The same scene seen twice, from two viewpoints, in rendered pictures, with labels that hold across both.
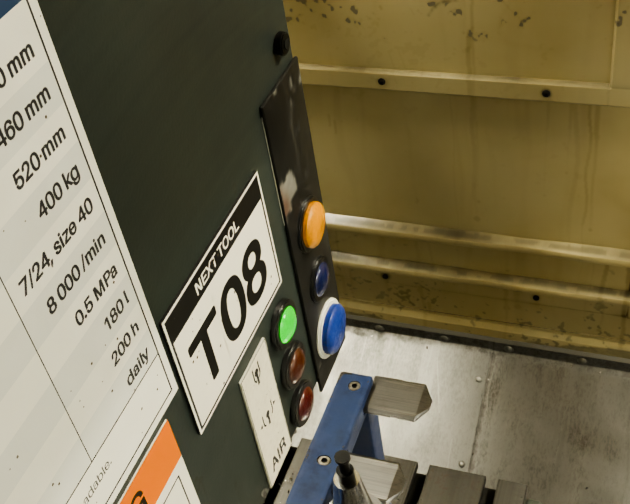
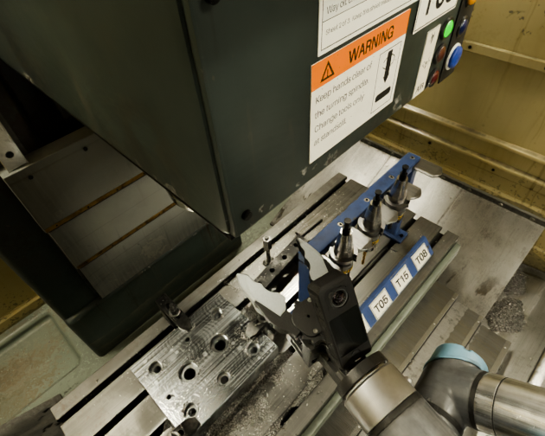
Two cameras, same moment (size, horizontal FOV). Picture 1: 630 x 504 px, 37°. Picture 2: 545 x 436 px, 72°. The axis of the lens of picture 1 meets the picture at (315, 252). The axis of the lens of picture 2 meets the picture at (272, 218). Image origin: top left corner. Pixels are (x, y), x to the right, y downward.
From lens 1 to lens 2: 0.25 m
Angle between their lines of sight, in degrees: 16
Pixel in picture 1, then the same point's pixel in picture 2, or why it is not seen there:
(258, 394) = (428, 48)
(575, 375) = (495, 209)
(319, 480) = (387, 182)
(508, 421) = (457, 217)
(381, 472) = (413, 189)
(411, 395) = (434, 169)
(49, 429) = not seen: outside the picture
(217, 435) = (413, 45)
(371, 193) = (440, 102)
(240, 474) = (409, 76)
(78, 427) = not seen: outside the picture
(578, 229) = (528, 141)
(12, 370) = not seen: outside the picture
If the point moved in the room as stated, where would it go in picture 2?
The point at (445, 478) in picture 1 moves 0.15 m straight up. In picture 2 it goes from (425, 222) to (437, 191)
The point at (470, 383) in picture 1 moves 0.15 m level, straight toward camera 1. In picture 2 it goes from (446, 198) to (438, 223)
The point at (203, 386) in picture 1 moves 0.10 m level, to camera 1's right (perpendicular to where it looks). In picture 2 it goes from (422, 12) to (527, 17)
